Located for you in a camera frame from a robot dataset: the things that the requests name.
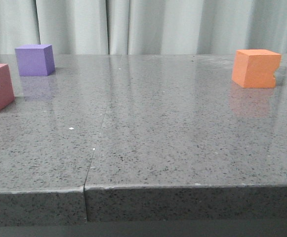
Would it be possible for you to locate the grey-white curtain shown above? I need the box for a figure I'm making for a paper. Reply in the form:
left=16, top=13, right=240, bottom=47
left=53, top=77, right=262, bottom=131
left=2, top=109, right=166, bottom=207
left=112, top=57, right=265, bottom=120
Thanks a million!
left=0, top=0, right=287, bottom=54

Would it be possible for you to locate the orange foam cube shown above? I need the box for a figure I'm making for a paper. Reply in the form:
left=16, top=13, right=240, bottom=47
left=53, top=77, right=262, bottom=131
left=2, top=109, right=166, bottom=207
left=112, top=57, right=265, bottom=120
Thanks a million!
left=232, top=49, right=282, bottom=88

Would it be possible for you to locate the purple foam cube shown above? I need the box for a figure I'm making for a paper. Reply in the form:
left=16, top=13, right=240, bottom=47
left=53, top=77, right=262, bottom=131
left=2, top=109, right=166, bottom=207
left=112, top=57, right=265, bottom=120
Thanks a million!
left=15, top=44, right=55, bottom=77

